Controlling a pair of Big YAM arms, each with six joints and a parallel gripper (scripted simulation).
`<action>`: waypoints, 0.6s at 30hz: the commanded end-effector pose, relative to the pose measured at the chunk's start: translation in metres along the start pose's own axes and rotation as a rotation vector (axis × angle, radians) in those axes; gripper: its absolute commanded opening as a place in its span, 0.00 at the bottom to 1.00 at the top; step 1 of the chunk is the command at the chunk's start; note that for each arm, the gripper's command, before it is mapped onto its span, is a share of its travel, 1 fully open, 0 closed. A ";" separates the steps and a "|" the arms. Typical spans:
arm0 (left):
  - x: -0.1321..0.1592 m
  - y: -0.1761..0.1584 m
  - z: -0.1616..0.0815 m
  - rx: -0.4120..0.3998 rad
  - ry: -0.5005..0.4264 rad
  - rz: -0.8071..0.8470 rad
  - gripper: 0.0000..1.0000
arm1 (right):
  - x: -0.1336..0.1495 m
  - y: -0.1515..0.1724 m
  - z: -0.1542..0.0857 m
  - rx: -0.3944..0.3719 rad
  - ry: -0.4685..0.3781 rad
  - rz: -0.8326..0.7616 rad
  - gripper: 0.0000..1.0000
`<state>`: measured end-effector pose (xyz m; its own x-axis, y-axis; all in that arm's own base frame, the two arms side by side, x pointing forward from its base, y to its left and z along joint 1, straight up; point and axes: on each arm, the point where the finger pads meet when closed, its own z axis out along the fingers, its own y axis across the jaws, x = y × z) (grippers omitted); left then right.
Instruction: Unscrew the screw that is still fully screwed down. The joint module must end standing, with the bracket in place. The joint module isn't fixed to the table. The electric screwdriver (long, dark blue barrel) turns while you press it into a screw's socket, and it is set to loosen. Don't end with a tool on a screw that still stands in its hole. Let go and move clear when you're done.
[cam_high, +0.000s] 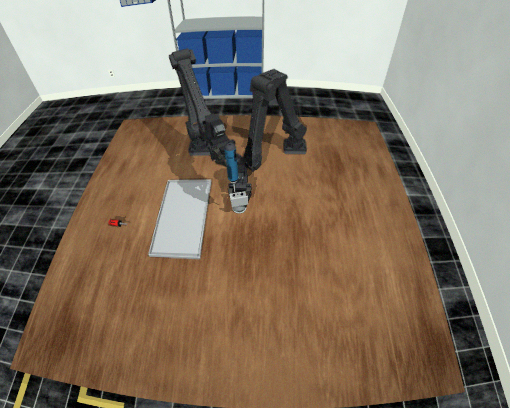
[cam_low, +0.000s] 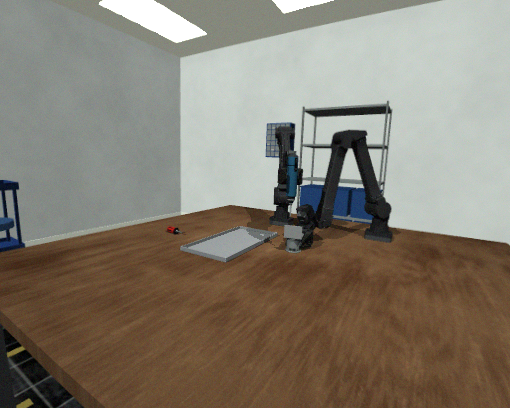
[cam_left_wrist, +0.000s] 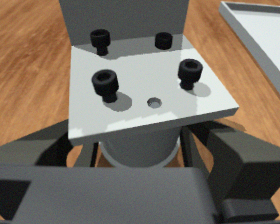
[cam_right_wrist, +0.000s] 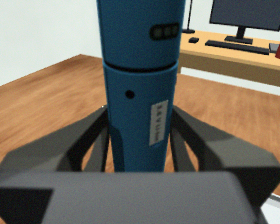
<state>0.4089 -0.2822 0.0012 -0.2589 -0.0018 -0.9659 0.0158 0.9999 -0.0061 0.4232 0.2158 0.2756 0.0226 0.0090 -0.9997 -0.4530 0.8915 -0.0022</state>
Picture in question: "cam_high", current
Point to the white rimmed tray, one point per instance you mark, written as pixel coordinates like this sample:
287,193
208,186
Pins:
180,224

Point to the blue electric screwdriver barrel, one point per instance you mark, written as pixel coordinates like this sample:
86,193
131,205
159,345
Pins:
231,160

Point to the grey l-shaped bracket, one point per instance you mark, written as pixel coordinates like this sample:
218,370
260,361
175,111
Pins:
239,199

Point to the dark grey cylinder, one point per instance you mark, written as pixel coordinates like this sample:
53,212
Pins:
239,209

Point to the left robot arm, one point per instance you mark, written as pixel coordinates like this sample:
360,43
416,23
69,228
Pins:
266,83

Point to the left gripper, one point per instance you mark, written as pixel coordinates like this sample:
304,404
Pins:
240,187

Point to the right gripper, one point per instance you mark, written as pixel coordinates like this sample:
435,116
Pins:
216,154

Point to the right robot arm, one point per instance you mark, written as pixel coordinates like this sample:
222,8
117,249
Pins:
215,128

